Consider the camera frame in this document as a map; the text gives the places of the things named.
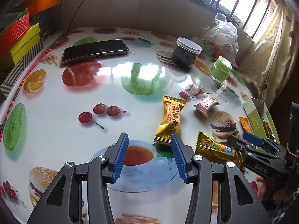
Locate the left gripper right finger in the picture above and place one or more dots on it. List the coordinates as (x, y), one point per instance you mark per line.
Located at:
(237, 200)

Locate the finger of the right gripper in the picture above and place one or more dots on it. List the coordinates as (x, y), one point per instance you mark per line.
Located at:
(244, 147)
(260, 142)

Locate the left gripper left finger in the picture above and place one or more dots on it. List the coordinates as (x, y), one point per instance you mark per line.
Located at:
(62, 200)

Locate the gold peanut candy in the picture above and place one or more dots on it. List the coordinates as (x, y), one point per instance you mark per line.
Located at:
(171, 122)

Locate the white pink sesame nougat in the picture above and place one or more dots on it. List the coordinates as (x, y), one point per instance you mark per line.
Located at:
(205, 106)

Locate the silver orange snack pouch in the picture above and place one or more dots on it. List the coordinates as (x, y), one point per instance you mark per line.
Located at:
(245, 124)

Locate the green white cardboard box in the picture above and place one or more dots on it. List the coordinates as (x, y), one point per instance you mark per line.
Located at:
(260, 119)

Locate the cream patterned curtain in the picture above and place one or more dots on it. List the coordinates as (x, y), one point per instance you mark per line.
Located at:
(268, 65)

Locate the green glass jar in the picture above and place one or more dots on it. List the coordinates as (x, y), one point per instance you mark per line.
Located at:
(220, 69)

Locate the clear plastic bag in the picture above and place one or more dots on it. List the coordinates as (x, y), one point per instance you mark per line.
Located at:
(219, 40)

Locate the dark jar white lid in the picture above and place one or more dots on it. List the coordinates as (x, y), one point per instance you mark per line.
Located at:
(185, 53)

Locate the black smartphone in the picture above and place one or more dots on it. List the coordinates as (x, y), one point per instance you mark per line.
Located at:
(94, 50)

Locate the striped box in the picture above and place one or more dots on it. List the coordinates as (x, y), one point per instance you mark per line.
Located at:
(12, 77)

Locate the yellow green box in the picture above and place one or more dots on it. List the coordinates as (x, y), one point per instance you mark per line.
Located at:
(21, 47)

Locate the red woven box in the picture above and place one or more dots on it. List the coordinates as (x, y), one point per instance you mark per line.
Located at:
(14, 24)

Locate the orange storage box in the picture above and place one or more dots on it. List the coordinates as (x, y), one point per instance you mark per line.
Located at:
(36, 6)

